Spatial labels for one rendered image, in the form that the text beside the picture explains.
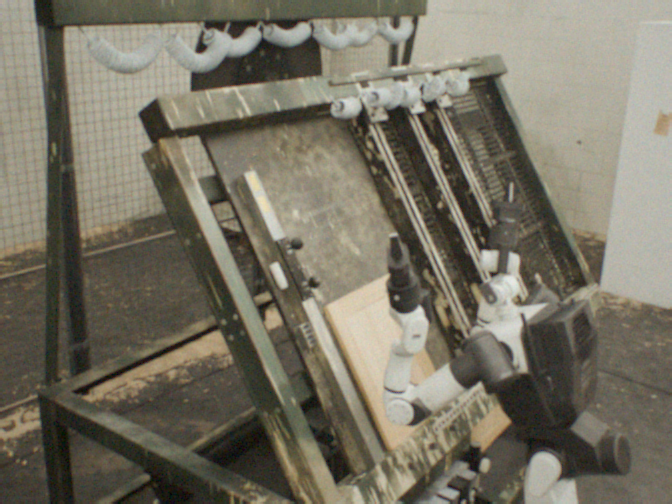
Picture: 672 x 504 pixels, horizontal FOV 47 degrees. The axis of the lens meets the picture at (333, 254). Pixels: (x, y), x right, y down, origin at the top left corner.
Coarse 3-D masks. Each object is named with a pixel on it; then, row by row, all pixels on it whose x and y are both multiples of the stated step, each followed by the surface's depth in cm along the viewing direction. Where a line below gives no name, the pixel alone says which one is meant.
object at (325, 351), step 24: (264, 192) 233; (264, 216) 229; (264, 240) 231; (288, 288) 230; (312, 312) 230; (336, 360) 231; (336, 384) 229; (360, 408) 231; (360, 432) 228; (384, 456) 231
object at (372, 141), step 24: (360, 96) 275; (360, 120) 281; (360, 144) 283; (384, 144) 282; (384, 168) 280; (384, 192) 282; (408, 192) 282; (408, 216) 279; (408, 240) 281; (432, 264) 278; (432, 288) 281; (456, 312) 279; (456, 336) 280
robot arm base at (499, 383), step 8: (472, 336) 204; (480, 336) 204; (464, 344) 205; (504, 352) 208; (512, 368) 206; (504, 376) 198; (512, 376) 199; (520, 376) 205; (488, 384) 199; (496, 384) 198; (504, 384) 200; (488, 392) 202; (496, 392) 204
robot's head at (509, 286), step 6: (504, 276) 226; (510, 276) 225; (498, 282) 223; (504, 282) 222; (510, 282) 222; (516, 282) 224; (504, 288) 220; (510, 288) 222; (516, 288) 224; (504, 294) 219; (510, 294) 222; (516, 294) 226; (504, 300) 224; (510, 300) 223; (504, 306) 221; (510, 306) 221; (498, 312) 222
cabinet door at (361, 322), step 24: (360, 288) 253; (384, 288) 262; (336, 312) 241; (360, 312) 250; (384, 312) 258; (336, 336) 240; (360, 336) 246; (384, 336) 254; (360, 360) 241; (384, 360) 250; (360, 384) 239; (384, 408) 242; (384, 432) 238; (408, 432) 246
